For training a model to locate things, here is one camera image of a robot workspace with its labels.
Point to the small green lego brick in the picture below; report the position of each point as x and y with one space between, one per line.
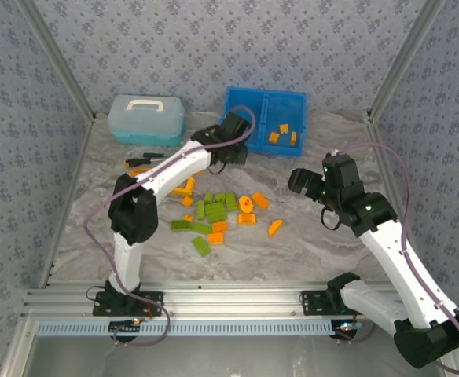
219 197
208 196

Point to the orange curved lego piece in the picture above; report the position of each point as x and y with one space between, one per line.
275 228

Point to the orange round lego piece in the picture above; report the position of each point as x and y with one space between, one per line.
246 204

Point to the large green lego brick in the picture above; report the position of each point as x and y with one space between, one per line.
215 212

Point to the slim green lego brick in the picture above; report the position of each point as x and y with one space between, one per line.
200 210

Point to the small orange lego brick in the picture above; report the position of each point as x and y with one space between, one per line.
189 217
187 201

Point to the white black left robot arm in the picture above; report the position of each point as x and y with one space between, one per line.
182 165

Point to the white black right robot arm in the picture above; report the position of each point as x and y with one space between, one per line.
406 275

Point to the blue two-compartment plastic bin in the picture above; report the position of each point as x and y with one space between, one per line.
284 106

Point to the orange toy utility knife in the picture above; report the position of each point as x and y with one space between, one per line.
139 171

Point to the black orange toy screwdriver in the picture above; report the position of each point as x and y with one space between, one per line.
135 161

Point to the small black controller board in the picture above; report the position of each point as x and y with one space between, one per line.
125 326
345 326

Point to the grey metal base pan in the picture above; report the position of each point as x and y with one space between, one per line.
214 357

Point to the aluminium side rail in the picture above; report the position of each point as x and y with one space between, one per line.
386 169
68 200

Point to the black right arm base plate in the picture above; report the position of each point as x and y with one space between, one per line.
312 304

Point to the aluminium cross rail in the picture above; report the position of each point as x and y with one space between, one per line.
233 300

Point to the aluminium corner post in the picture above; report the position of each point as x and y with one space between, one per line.
58 59
404 59

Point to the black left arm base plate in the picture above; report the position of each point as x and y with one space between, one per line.
151 302

